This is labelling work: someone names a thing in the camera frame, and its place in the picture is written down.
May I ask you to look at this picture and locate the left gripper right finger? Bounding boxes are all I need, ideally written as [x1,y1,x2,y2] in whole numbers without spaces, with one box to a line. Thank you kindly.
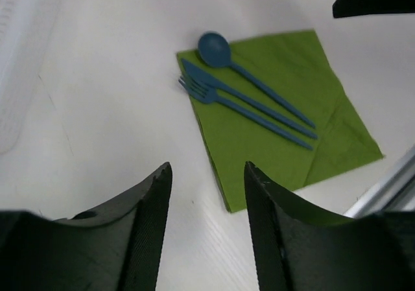
[244,162,414,290]

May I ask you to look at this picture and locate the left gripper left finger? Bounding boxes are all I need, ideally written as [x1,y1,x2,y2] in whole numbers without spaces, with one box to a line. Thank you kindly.
[1,163,172,290]

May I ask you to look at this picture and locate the green paper napkin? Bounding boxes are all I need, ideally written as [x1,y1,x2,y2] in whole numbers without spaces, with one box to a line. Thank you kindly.
[183,29,383,213]

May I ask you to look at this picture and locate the blue plastic spoon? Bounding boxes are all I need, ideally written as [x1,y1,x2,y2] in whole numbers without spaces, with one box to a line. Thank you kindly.
[198,32,316,128]

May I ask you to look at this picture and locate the blue plastic fork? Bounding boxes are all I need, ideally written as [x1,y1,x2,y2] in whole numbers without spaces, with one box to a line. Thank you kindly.
[178,76,313,150]

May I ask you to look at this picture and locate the blue plastic knife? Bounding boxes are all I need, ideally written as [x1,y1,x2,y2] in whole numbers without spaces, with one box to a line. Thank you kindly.
[182,59,318,139]

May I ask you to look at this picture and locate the large white plastic basket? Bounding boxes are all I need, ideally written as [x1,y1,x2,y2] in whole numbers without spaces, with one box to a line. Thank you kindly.
[1,0,61,152]

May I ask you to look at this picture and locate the aluminium front rail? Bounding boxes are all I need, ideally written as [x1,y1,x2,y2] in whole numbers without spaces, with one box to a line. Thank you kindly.
[344,148,414,218]

